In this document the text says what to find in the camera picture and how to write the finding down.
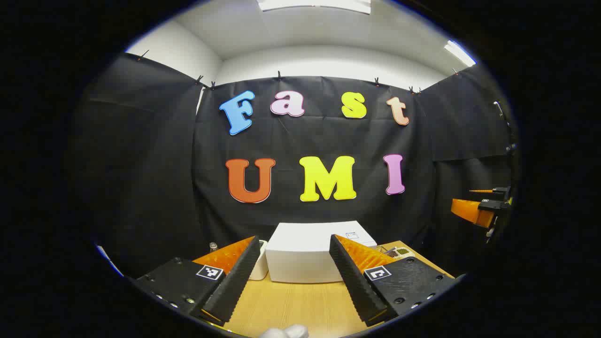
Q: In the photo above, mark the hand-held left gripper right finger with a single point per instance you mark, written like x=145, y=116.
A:
x=354, y=281

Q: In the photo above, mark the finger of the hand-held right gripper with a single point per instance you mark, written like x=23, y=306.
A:
x=490, y=206
x=502, y=192

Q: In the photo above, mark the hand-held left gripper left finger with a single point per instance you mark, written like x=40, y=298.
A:
x=235, y=286

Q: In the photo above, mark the white microwave oven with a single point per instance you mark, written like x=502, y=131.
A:
x=300, y=253

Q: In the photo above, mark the white plastic jug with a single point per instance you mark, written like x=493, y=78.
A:
x=260, y=270

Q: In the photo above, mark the clear plastic water bottle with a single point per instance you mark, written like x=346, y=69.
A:
x=213, y=246

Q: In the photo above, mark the white compartment tray with beans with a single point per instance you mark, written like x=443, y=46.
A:
x=400, y=253

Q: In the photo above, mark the black backdrop cloth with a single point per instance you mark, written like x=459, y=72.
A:
x=141, y=188

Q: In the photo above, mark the ceiling light panel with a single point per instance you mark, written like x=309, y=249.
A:
x=460, y=52
x=314, y=4

